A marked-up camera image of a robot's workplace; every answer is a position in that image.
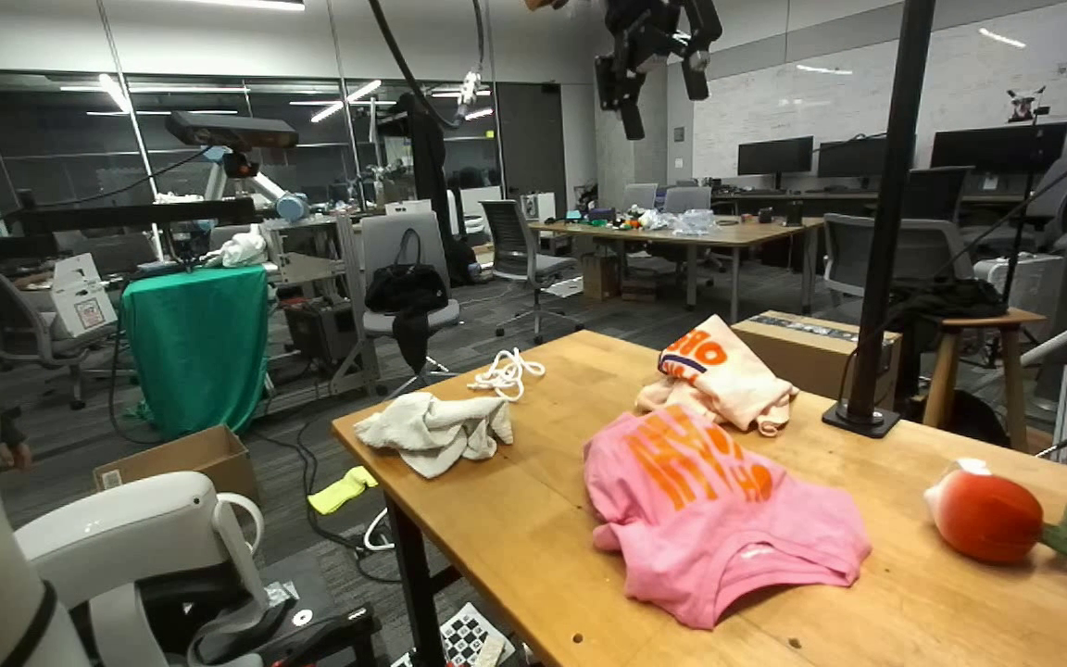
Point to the white towel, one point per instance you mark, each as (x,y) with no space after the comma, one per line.
(430,436)

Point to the red green plush tomato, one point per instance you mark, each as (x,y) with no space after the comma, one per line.
(990,517)

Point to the black vertical pole stand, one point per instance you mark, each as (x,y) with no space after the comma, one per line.
(862,409)

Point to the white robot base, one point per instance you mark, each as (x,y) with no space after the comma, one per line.
(97,552)

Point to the cardboard box beside table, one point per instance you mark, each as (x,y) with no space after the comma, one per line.
(814,353)

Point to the light peach shirt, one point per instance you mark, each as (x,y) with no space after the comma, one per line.
(714,368)

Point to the cardboard box on floor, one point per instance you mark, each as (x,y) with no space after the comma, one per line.
(215,453)

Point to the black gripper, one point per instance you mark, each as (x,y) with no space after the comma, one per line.
(655,32)

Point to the checkerboard calibration card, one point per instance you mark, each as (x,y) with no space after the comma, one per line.
(471,639)

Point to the green draped cloth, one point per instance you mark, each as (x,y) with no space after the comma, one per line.
(203,346)

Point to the pink cloth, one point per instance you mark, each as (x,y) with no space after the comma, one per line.
(701,520)

